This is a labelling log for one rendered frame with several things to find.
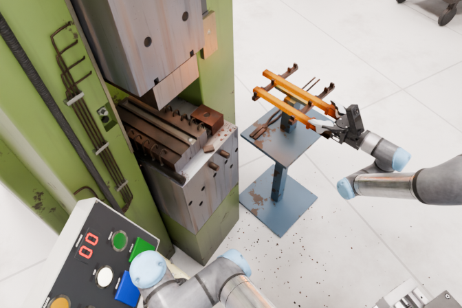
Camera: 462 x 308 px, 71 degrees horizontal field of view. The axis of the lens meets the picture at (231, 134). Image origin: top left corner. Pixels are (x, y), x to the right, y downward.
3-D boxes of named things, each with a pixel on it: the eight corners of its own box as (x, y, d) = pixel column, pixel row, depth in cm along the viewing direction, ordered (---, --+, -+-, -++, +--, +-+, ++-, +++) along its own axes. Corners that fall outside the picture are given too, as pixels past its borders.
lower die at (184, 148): (207, 141, 138) (205, 128, 131) (177, 174, 127) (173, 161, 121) (138, 103, 154) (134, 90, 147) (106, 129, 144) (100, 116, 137)
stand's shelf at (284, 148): (334, 124, 168) (335, 122, 167) (285, 170, 150) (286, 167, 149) (289, 97, 182) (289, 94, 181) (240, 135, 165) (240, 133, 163)
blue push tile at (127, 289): (144, 279, 95) (126, 270, 91) (135, 307, 91) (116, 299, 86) (140, 279, 96) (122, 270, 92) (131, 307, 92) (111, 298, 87)
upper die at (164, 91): (199, 76, 111) (196, 53, 103) (159, 111, 100) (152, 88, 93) (116, 38, 127) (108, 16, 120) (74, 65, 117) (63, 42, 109)
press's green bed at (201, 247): (239, 218, 212) (238, 180, 177) (203, 267, 193) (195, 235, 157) (176, 178, 234) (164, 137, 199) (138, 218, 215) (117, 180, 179)
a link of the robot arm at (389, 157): (396, 178, 110) (405, 163, 103) (366, 160, 115) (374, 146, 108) (406, 164, 113) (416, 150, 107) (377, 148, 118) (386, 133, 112)
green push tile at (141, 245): (155, 247, 102) (139, 237, 97) (147, 271, 97) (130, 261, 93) (151, 247, 103) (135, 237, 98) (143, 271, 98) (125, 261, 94)
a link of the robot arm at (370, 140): (374, 146, 109) (386, 132, 112) (361, 138, 111) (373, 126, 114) (367, 159, 114) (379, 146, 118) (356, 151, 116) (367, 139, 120)
